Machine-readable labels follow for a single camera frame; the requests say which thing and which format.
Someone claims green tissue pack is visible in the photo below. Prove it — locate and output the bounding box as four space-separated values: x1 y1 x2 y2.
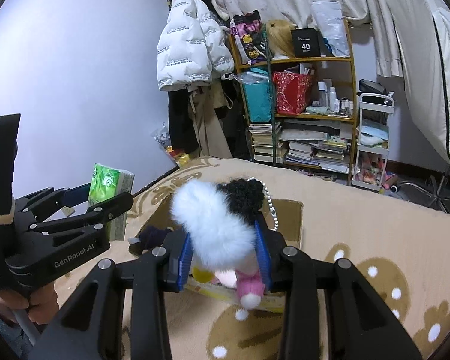
88 163 135 242

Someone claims pink plush bear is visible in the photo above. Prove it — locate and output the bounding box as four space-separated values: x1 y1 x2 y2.
215 269 266 311

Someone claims white black fluffy pompom keychain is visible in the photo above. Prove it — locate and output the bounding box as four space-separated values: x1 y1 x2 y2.
170 178 271 272

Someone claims person's left hand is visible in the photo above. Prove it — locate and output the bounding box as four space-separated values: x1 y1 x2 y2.
0 282 59 325

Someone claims beige patterned carpet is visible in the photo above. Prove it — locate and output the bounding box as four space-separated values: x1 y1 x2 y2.
55 155 450 360

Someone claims cardboard box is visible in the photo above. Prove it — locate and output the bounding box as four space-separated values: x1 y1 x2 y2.
129 192 285 313

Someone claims plastic bag of toys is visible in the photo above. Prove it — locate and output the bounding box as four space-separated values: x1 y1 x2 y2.
152 124 190 167

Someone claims stack of books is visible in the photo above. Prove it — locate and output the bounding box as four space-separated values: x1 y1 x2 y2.
248 122 289 164

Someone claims white trolley cart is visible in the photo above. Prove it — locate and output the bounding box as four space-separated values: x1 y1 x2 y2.
351 79 395 192

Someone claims yellow metal shelf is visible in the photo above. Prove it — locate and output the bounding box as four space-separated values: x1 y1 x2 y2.
230 22 357 179

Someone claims beige hanging coat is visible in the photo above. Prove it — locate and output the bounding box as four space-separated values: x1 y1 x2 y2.
188 83 232 158

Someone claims red patterned bag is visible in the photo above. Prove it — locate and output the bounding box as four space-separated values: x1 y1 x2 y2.
272 71 314 116

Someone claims teal bag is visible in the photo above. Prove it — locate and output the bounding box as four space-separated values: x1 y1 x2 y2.
241 67 272 123

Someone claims white puffer jacket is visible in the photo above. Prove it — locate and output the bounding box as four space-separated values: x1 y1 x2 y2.
157 0 235 92

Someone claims black box with number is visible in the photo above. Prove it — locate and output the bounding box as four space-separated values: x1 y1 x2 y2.
291 28 321 58

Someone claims cream folded mattress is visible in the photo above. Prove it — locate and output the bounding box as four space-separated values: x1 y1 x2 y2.
386 0 450 165

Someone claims blonde wig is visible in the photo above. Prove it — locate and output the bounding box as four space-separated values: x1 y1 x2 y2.
266 19 296 59

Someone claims black purple printed bag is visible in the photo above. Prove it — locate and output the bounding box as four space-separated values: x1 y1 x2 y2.
230 10 266 65

